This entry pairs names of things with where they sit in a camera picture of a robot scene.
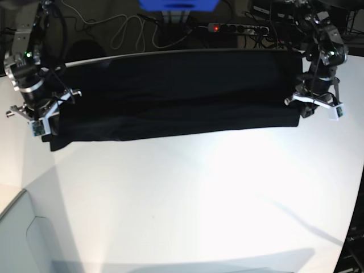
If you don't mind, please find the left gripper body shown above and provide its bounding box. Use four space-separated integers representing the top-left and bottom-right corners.
284 73 341 109

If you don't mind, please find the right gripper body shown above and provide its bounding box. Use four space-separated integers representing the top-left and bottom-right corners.
6 78 82 122

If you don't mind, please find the black T-shirt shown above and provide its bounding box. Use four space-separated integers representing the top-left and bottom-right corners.
42 51 303 152

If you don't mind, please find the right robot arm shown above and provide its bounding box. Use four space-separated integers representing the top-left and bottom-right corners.
1 1 82 137

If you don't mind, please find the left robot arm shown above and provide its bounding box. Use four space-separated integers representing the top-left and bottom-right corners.
284 1 348 121

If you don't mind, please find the black power strip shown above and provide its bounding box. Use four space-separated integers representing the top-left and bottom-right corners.
207 23 270 36

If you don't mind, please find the blue plastic box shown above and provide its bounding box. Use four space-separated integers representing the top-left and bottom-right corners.
138 0 219 12

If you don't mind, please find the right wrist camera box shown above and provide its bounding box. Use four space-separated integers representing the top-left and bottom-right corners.
28 118 51 137

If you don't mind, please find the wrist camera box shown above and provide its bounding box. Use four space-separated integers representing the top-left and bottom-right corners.
28 118 51 137
328 104 345 121

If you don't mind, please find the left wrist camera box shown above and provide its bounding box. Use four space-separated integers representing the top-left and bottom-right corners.
328 104 345 121

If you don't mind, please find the grey cable on floor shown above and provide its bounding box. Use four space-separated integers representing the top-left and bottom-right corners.
61 0 188 51

